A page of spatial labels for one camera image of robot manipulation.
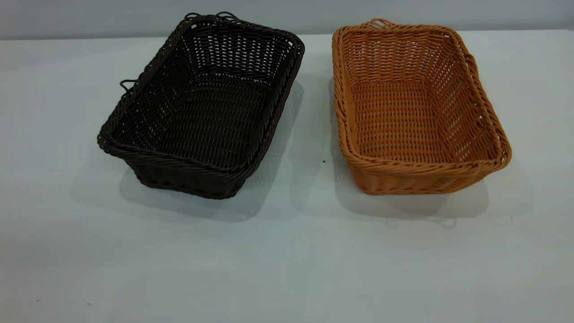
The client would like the orange woven wicker basket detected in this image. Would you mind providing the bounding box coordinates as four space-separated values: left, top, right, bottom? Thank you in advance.
332 18 513 196

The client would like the black woven wicker basket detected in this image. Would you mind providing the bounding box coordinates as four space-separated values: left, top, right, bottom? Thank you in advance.
97 12 305 200

